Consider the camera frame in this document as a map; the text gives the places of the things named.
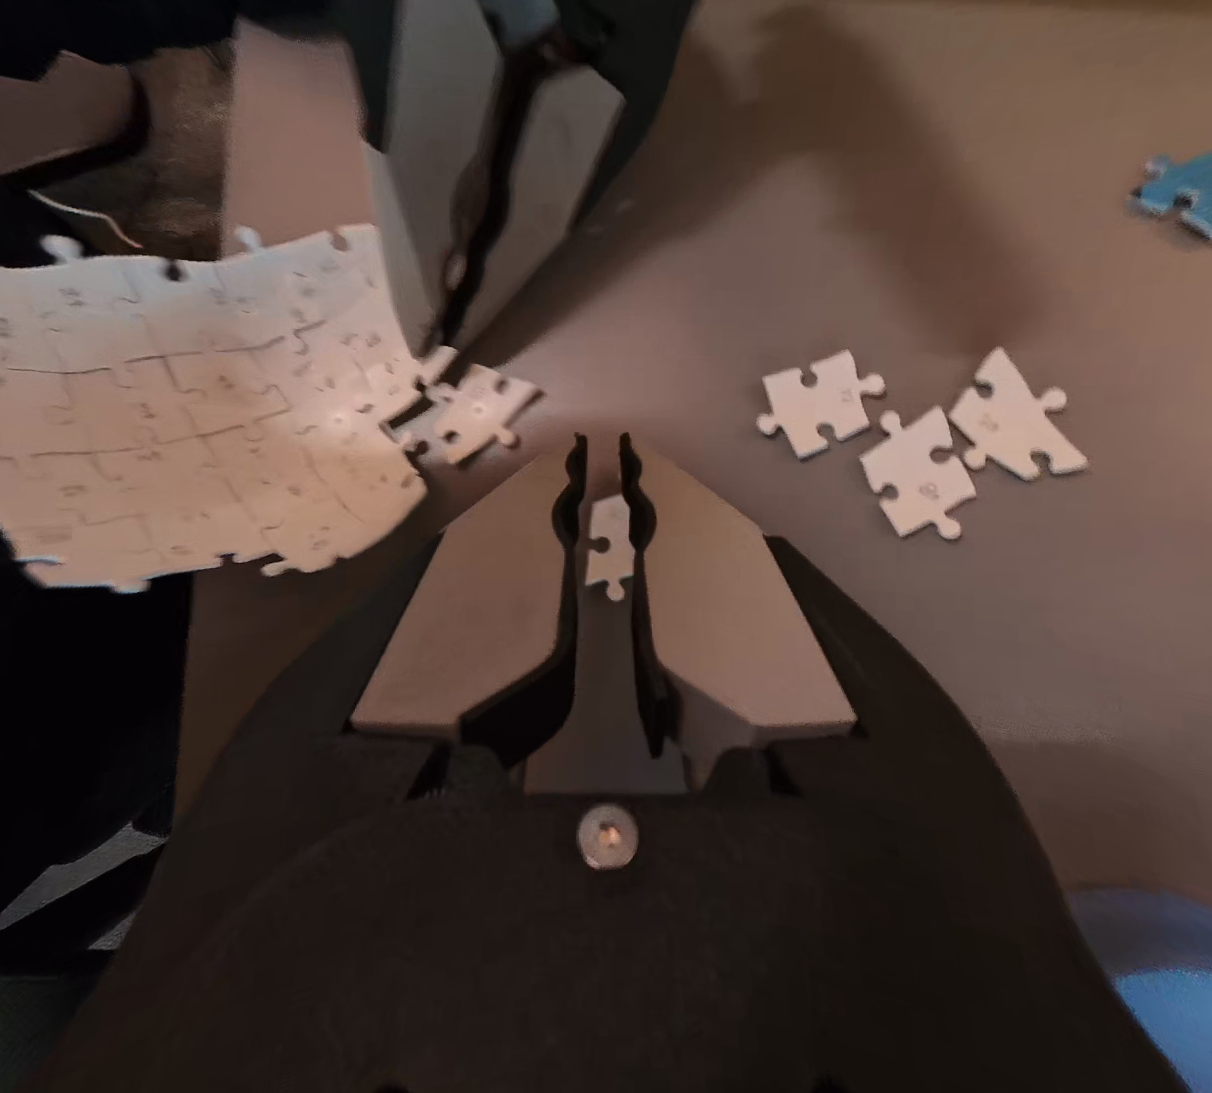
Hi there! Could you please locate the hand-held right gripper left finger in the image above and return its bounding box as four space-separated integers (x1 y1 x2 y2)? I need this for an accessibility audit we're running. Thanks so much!
350 434 589 770

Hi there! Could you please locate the blue puzzle piece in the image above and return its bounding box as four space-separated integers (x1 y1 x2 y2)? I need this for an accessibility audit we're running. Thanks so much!
1129 150 1212 243

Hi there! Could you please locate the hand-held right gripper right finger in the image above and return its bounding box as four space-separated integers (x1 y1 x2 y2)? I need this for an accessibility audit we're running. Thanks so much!
618 434 859 789

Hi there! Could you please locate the partly built puzzle ball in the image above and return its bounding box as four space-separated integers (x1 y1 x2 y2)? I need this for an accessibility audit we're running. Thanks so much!
0 224 464 595

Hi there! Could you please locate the white puzzle piece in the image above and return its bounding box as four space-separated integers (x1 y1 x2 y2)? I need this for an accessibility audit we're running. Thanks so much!
755 350 889 462
584 495 638 604
947 345 1091 481
393 364 546 467
860 407 979 542

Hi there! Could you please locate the blue bowl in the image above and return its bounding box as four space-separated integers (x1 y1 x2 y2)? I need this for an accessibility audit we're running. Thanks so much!
1065 885 1212 1093

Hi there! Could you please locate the person's dark-clothed torso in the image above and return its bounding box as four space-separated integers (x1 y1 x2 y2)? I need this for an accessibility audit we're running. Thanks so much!
0 534 196 971

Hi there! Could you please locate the grey chair armrest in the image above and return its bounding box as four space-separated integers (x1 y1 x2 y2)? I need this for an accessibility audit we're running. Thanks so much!
0 52 148 178

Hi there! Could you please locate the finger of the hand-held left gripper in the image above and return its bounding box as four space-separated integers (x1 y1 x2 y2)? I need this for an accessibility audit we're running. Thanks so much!
440 61 629 351
371 0 505 349

